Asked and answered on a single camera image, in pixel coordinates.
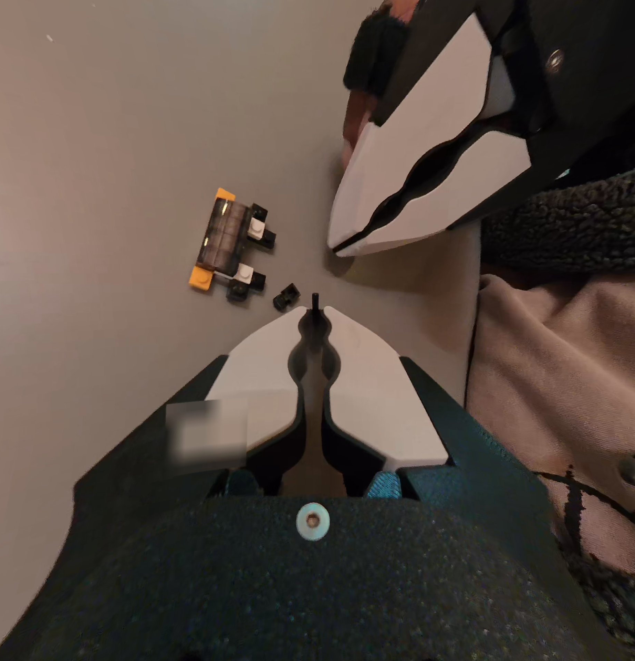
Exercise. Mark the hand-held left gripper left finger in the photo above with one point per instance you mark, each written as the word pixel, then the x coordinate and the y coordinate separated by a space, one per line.
pixel 255 372

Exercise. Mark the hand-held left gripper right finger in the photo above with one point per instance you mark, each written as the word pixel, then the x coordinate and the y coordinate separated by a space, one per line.
pixel 379 403

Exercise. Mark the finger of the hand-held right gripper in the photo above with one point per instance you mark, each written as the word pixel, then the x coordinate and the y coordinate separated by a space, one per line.
pixel 415 113
pixel 462 186

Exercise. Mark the small black lego clip piece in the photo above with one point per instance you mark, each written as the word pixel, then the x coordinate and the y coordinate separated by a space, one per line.
pixel 286 298

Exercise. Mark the black lego bar piece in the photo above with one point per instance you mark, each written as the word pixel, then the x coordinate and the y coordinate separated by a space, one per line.
pixel 315 304

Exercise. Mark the black and orange lego assembly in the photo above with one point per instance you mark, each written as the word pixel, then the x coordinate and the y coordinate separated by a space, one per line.
pixel 224 232

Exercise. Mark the dark fleece jacket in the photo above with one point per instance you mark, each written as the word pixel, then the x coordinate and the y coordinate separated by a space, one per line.
pixel 565 232

